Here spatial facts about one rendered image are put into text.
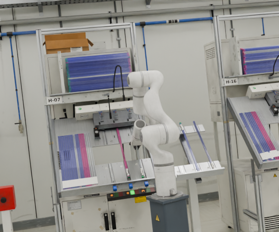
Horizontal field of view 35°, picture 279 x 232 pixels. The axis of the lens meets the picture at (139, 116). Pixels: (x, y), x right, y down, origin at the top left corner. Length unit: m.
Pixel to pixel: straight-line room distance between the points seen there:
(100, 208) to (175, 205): 0.95
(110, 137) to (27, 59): 1.93
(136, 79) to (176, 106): 2.46
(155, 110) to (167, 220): 0.63
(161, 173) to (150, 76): 0.60
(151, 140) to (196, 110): 2.72
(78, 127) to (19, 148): 1.65
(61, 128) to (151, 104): 1.03
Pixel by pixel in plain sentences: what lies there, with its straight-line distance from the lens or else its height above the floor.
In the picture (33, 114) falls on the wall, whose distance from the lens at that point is 4.94.
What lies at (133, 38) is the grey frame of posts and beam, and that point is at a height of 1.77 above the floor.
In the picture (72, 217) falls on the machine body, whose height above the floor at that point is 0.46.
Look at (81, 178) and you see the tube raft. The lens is 3.08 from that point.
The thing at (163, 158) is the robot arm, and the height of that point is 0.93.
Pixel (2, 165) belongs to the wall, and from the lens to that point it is 5.01.
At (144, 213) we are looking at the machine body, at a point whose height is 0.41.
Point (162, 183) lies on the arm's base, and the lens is 2.55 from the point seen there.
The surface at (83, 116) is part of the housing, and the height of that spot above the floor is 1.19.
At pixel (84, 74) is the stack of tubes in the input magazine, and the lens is 3.44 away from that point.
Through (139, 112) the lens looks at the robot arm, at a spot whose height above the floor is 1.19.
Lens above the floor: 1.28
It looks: 2 degrees down
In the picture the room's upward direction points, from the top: 6 degrees counter-clockwise
